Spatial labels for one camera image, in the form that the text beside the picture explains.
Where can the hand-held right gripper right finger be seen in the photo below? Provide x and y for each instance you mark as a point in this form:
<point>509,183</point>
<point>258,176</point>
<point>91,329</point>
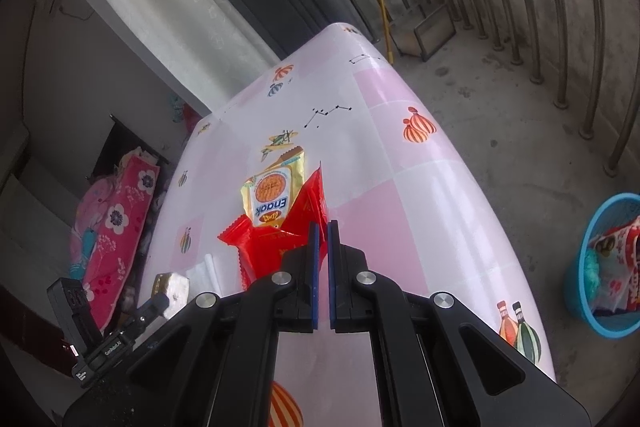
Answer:
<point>334,267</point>

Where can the gold snack packet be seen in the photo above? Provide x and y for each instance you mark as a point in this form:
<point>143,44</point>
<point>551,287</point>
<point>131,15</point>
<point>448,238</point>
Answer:
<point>272,192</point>

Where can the pile of clothes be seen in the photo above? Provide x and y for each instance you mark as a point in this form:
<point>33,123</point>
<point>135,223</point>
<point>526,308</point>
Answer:
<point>187,114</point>

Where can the blue plastic waste basket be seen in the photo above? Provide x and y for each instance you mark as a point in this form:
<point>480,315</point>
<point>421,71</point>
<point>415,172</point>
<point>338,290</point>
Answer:
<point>580,277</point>

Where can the pink floral cushion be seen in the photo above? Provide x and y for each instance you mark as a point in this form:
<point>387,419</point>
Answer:
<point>120,227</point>

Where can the red white snack packet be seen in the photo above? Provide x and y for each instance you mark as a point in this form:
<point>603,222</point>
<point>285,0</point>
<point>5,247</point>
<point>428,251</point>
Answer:
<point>620,267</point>

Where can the metal dustpan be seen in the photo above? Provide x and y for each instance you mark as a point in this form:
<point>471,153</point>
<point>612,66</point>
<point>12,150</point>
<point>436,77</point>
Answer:
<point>435,32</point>

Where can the teal crumpled cloth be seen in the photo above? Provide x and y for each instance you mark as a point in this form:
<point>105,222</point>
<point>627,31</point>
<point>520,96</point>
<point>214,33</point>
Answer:
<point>592,269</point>

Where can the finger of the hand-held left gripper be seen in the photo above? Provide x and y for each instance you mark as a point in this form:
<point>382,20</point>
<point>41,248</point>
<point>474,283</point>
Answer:
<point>152,312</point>

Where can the balloon print tablecloth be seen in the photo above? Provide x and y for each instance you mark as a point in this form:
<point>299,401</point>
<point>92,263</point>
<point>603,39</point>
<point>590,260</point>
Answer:
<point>400,207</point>

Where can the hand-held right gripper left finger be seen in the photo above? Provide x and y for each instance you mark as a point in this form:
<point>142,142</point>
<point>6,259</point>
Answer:
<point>315,267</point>

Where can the red plastic wrapper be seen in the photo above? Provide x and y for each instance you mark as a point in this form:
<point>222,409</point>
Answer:
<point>265,252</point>

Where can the metal balcony railing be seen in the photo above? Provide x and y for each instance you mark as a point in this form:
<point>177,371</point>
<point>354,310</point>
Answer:
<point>586,129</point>

